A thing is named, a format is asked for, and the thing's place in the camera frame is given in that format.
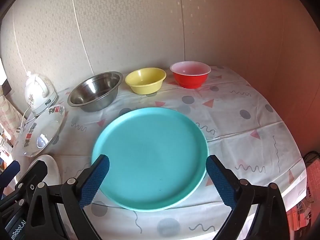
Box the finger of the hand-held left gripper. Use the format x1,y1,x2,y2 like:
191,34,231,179
0,160,21,188
0,160,48,218

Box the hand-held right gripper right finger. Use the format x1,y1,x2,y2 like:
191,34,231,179
205,154,290,240

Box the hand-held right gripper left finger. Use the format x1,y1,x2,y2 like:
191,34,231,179
30,154,110,240

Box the rose print white plate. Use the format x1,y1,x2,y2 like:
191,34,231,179
27,154,62,187

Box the bird print white plate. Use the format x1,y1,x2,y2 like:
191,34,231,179
23,104,66,157

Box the teal plastic plate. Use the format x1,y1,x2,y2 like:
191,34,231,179
91,107,209,212

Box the stainless steel bowl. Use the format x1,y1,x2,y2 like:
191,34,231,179
67,71,124,112

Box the red plastic bowl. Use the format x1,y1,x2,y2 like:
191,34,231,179
170,61,212,89

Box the yellow plastic bowl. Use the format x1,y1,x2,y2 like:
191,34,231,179
125,67,167,95

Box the patterned white tablecloth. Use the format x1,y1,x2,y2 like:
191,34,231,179
12,66,308,240

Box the pink striped curtain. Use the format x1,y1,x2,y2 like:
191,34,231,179
0,95,23,140

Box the white floral electric kettle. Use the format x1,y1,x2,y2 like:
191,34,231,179
24,71,59,117

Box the white kettle power cord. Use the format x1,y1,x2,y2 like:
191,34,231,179
20,107,34,131

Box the black cable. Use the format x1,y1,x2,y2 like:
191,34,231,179
303,150,320,166

